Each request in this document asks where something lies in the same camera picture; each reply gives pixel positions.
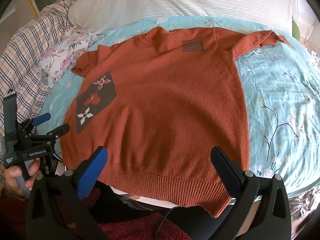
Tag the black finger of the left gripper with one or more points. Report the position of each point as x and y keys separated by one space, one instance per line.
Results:
x=59 y=131

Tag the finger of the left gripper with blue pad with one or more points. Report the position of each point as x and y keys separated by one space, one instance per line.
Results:
x=41 y=119

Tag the light blue floral bed sheet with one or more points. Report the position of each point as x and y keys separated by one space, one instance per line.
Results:
x=281 y=87

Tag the floral pink white pillow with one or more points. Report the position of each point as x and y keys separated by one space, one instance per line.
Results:
x=60 y=57

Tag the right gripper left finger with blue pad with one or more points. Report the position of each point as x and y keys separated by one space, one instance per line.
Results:
x=55 y=210

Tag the dark red fuzzy garment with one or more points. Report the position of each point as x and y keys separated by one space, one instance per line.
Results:
x=153 y=226

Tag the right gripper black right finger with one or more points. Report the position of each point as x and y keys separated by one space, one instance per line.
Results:
x=272 y=219

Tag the orange knitted sweater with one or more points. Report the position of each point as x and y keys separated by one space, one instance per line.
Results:
x=159 y=102

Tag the white striped quilt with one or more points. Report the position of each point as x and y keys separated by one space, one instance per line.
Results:
x=99 y=15

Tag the plaid checked blanket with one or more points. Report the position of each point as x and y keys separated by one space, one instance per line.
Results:
x=22 y=54

